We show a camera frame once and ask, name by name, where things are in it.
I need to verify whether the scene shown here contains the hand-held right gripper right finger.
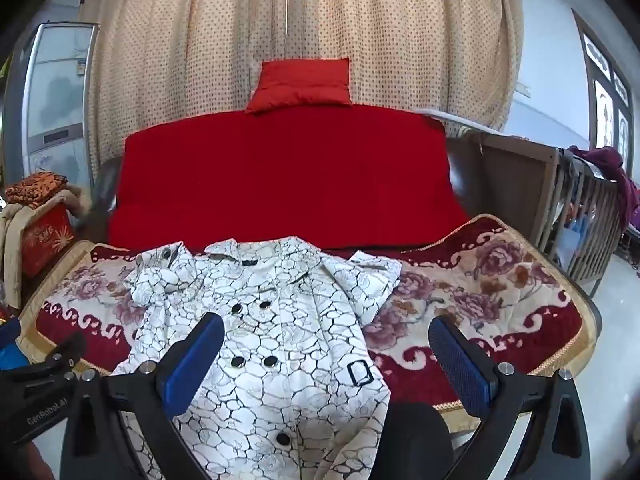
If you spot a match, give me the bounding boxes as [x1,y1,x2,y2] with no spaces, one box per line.
[429,314,593,480]

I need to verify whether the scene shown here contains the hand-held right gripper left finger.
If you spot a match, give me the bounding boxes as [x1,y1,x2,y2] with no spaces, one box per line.
[60,311,226,480]

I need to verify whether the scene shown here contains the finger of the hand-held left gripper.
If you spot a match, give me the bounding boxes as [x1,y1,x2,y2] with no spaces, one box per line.
[0,316,22,347]
[30,332,88,378]

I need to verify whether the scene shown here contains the white crackle-print coat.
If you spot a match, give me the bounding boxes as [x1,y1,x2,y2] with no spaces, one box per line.
[112,235,403,480]

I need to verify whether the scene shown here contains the red box with clothes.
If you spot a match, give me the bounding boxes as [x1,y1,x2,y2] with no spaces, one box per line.
[0,185,93,308]

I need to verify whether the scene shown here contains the floral red-bordered blanket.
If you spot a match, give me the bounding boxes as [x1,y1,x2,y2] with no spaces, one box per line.
[20,214,598,433]

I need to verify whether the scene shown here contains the red cardboard box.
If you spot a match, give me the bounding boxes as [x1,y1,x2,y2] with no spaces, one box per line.
[20,205,76,278]

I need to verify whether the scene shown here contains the orange patterned cloth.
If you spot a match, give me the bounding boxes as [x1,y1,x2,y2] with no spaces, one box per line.
[5,172,68,206]

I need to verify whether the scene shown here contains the wooden crib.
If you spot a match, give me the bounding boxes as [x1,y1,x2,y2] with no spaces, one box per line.
[545,147,631,296]

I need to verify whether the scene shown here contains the red sofa cover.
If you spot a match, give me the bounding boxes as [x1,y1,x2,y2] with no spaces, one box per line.
[107,102,471,253]

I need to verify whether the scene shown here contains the white board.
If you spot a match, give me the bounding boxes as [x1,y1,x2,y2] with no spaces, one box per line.
[415,107,503,135]

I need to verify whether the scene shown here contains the silver refrigerator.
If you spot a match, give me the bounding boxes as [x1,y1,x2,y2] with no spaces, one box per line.
[2,22,101,191]

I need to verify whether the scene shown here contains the purple cloth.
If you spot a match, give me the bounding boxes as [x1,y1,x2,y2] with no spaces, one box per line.
[567,145,640,233]

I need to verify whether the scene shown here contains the red pillow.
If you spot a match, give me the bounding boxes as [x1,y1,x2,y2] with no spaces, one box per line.
[245,58,353,115]

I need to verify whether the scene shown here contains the beige dotted curtain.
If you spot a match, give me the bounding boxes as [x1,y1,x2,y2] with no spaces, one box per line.
[77,0,523,181]

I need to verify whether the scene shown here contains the wooden framed window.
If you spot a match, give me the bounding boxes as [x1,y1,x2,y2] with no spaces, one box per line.
[572,10,636,161]

